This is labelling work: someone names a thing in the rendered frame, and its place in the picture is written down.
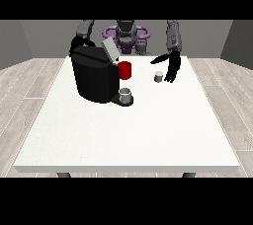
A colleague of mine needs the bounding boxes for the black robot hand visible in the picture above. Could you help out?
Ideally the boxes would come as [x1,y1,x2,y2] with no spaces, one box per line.
[68,36,97,57]
[150,50,182,84]

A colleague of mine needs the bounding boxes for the small grey coffee pod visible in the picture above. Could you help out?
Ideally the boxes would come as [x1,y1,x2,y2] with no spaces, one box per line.
[153,70,164,83]

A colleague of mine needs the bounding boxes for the pale grey machine lid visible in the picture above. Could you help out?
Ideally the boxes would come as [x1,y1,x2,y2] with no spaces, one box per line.
[101,37,121,62]

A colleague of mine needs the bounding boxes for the black coffee machine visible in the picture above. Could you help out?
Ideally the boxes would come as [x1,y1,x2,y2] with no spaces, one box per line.
[70,44,134,107]

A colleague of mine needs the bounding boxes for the red pod holder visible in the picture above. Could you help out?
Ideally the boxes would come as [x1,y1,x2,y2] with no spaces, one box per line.
[118,60,132,81]

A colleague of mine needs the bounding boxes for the grey robot trunk purple rings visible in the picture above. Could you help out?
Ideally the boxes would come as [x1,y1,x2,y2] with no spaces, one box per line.
[102,20,152,56]

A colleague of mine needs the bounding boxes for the small grey cup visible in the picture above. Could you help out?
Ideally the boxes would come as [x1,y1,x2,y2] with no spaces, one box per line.
[119,87,132,104]

